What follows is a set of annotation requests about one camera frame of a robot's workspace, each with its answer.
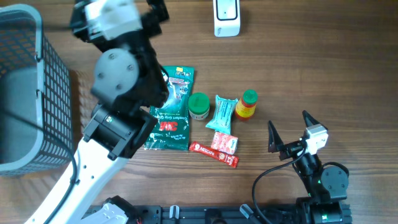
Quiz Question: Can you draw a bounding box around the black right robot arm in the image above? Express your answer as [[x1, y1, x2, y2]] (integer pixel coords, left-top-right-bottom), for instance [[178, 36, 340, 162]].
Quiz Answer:
[[268, 110, 352, 223]]

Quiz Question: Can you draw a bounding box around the red snack pack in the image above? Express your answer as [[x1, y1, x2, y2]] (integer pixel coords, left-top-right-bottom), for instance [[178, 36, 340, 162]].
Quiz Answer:
[[211, 132, 238, 155]]

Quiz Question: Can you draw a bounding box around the white barcode scanner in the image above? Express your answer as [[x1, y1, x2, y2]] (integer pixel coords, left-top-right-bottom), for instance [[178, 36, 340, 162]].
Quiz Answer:
[[213, 0, 241, 37]]

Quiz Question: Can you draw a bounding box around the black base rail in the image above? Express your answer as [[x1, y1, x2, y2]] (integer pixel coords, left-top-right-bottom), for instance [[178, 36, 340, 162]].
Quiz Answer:
[[86, 203, 353, 224]]

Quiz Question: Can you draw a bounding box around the green 3M gloves packet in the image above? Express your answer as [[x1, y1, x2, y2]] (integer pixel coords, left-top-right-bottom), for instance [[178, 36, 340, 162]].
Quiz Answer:
[[144, 65, 195, 151]]

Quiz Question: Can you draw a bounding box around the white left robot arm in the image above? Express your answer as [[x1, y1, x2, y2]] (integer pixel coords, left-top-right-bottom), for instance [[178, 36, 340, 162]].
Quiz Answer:
[[29, 0, 169, 223]]

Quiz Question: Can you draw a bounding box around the grey plastic shopping basket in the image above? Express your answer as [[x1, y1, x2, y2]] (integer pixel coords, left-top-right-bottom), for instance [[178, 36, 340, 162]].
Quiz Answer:
[[1, 4, 73, 176]]

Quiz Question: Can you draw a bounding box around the green lid small jar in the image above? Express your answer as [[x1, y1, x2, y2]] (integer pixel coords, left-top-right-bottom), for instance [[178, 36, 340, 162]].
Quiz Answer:
[[188, 92, 210, 120]]

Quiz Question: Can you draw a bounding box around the sriracha sauce bottle green cap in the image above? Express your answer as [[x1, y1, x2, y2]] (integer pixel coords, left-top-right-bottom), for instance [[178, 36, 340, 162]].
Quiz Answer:
[[234, 90, 258, 121]]

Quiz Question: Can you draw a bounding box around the light teal tissue pack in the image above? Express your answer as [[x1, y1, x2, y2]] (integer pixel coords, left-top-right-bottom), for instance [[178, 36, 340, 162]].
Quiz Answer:
[[206, 95, 238, 134]]

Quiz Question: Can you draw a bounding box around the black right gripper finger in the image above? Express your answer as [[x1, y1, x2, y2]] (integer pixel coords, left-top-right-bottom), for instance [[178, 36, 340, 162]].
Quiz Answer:
[[268, 121, 284, 153], [302, 110, 327, 130]]

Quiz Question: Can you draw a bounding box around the red small sachet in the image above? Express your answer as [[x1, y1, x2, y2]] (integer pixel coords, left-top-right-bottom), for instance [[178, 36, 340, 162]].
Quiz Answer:
[[189, 141, 239, 168]]

